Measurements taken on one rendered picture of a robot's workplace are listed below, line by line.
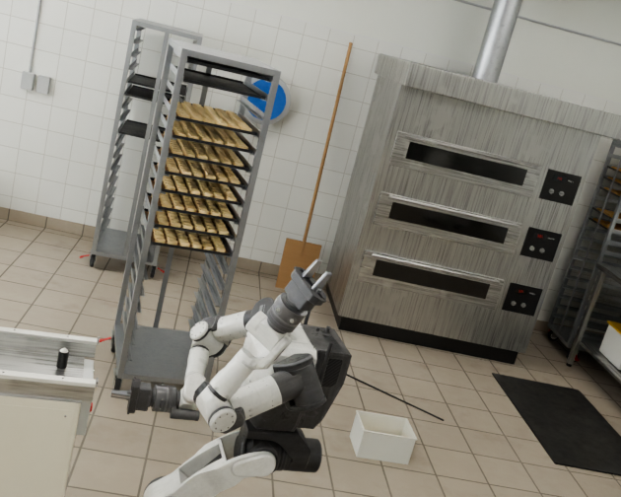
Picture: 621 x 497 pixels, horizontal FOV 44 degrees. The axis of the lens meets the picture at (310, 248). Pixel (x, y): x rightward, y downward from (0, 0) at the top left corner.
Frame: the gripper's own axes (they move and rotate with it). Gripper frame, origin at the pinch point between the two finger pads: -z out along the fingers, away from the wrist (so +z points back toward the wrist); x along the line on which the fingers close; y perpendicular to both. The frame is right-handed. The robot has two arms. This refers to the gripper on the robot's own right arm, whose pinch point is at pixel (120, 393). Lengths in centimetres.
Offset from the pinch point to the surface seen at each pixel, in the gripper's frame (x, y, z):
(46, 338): -13.0, 7.9, -25.7
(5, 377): -13.1, -21.1, -35.0
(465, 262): 3, 256, 254
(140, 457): 76, 83, 23
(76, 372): -7.9, -3.2, -15.2
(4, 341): -10.2, 8.0, -38.4
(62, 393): -9.5, -20.9, -18.7
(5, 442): 7.4, -22.0, -32.2
